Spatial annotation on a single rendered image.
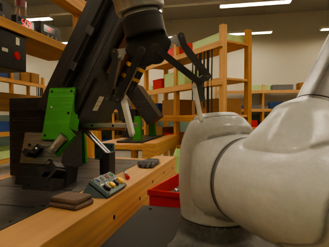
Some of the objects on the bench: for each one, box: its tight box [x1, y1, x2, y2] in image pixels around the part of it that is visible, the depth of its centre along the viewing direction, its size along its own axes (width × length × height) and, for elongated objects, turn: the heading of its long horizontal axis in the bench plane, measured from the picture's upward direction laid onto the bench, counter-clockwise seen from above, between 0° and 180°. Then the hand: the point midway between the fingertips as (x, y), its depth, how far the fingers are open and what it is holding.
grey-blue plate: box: [94, 143, 115, 174], centre depth 128 cm, size 10×2×14 cm
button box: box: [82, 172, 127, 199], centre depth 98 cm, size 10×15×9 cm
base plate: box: [0, 158, 144, 231], centre depth 123 cm, size 42×110×2 cm
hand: (165, 122), depth 55 cm, fingers open, 13 cm apart
